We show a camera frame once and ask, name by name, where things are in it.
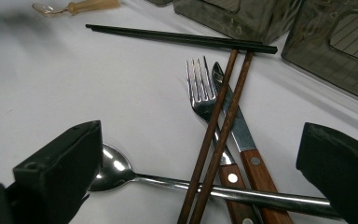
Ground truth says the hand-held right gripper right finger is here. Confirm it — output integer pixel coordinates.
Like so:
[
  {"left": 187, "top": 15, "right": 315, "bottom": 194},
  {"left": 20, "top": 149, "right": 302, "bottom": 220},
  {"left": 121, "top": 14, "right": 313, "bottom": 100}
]
[{"left": 296, "top": 121, "right": 358, "bottom": 224}]

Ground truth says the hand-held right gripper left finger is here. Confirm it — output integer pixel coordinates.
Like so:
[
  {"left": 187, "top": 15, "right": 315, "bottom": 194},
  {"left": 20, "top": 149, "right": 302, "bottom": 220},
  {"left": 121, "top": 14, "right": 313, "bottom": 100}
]
[{"left": 12, "top": 119, "right": 103, "bottom": 224}]

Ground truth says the brown wooden chopstick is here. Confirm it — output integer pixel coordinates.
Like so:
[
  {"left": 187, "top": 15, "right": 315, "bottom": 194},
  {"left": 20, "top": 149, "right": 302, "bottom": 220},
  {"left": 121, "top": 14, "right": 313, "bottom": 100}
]
[
  {"left": 176, "top": 49, "right": 240, "bottom": 224},
  {"left": 188, "top": 51, "right": 255, "bottom": 224}
]

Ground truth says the wooden handled fork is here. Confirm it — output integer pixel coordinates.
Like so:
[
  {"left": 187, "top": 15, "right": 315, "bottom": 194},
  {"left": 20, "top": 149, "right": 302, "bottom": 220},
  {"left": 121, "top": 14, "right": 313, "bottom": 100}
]
[{"left": 185, "top": 55, "right": 264, "bottom": 224}]

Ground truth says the clear spoon with beige handle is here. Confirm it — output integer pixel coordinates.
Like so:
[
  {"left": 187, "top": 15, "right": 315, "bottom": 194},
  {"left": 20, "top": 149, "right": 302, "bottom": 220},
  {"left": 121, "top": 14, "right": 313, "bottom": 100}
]
[{"left": 32, "top": 0, "right": 120, "bottom": 17}]

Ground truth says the black chopstick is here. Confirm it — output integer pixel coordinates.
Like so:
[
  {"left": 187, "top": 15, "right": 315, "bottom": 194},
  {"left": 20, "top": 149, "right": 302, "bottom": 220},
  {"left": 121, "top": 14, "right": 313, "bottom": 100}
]
[
  {"left": 87, "top": 27, "right": 279, "bottom": 55},
  {"left": 85, "top": 23, "right": 265, "bottom": 46}
]

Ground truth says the metal spoon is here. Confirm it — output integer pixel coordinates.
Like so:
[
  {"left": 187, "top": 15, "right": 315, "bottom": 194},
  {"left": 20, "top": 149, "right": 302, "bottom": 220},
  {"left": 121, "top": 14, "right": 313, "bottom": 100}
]
[{"left": 88, "top": 143, "right": 344, "bottom": 220}]

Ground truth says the grey transparent plastic basket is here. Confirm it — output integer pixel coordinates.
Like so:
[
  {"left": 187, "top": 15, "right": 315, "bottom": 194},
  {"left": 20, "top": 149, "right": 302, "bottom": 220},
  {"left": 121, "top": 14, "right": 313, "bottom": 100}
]
[
  {"left": 172, "top": 0, "right": 303, "bottom": 45},
  {"left": 281, "top": 0, "right": 358, "bottom": 107}
]

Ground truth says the wooden handled knife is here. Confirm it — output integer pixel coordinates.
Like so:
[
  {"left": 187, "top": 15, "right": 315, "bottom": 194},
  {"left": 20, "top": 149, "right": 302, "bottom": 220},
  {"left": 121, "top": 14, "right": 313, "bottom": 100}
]
[{"left": 212, "top": 61, "right": 295, "bottom": 224}]

